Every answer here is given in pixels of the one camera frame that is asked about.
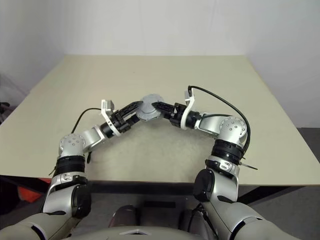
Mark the dark rounded shape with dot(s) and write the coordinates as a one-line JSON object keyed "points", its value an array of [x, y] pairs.
{"points": [[191, 217], [123, 216]]}

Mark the grey toothed housing lid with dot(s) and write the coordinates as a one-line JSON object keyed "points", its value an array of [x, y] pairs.
{"points": [[149, 100]]}

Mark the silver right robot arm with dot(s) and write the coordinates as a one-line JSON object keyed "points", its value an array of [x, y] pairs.
{"points": [[230, 130]]}

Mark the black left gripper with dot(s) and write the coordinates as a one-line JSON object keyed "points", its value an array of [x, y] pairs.
{"points": [[121, 122]]}

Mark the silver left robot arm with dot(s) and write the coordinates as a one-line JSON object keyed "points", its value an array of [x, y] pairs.
{"points": [[72, 147]]}

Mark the black table frame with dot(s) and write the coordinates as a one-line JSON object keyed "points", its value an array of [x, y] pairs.
{"points": [[140, 187]]}

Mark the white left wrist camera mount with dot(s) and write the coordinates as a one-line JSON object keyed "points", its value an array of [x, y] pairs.
{"points": [[108, 105]]}

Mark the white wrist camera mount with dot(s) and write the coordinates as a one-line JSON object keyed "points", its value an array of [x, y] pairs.
{"points": [[188, 107], [108, 105]]}

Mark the grey robot torso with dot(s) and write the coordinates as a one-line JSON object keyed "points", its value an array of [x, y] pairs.
{"points": [[140, 233]]}

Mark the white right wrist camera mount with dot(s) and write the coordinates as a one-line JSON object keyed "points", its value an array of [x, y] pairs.
{"points": [[188, 107]]}

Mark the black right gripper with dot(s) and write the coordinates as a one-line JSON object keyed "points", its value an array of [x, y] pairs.
{"points": [[176, 115]]}

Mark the orange object under table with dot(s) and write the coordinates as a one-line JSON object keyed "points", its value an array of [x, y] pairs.
{"points": [[28, 195]]}

